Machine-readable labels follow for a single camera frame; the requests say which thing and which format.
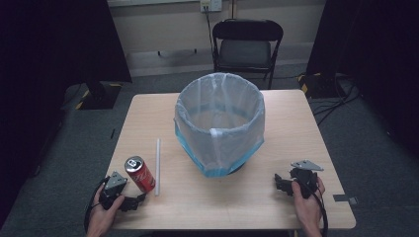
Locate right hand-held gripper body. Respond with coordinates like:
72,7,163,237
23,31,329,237
289,159,325,200

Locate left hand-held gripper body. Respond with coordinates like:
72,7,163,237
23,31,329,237
98,170,133,211

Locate red soda can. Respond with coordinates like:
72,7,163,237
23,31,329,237
124,155,156,194

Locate white plastic straw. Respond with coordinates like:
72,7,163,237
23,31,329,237
154,137,162,198

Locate blue trash bin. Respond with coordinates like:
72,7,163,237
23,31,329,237
174,124,266,179

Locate bin with blue bag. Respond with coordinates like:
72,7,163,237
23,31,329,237
173,72,267,173

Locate person's left hand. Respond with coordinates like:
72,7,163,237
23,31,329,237
86,186,126,233

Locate person's right hand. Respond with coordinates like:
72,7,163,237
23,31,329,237
291,177,327,229

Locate grey tape strip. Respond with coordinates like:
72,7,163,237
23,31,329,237
332,194,359,206

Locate black stand base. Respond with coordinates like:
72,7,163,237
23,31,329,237
297,72,348,100
78,81,124,111

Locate black folding chair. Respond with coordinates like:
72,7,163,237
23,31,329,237
211,18,285,91

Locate black curtain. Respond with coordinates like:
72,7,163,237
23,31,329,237
305,0,419,159
0,0,133,228

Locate right hand-held gripper black cable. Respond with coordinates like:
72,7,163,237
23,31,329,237
306,184,330,237

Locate hand-held gripper black cable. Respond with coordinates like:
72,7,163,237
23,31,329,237
83,176,111,235
306,184,330,237

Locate left hand-held gripper black cable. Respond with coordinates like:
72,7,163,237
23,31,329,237
83,176,111,235

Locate black floor cables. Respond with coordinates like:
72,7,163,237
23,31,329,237
309,73,362,126

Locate black power cable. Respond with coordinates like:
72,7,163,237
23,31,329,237
204,5,215,55

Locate white wall outlet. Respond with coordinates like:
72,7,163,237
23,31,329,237
200,0,223,14

